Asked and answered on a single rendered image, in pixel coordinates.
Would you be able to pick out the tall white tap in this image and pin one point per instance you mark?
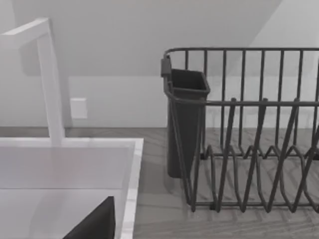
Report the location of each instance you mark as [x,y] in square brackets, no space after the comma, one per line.
[49,82]

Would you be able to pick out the white wall socket plate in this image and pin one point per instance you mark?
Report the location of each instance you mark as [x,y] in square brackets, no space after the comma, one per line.
[79,108]

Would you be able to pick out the dark grey utensil holder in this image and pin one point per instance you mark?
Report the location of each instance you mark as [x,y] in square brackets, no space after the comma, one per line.
[185,124]

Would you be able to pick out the white sink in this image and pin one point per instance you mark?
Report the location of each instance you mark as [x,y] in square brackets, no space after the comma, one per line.
[74,174]

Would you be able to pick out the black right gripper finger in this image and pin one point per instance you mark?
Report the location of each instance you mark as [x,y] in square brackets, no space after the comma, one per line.
[99,221]

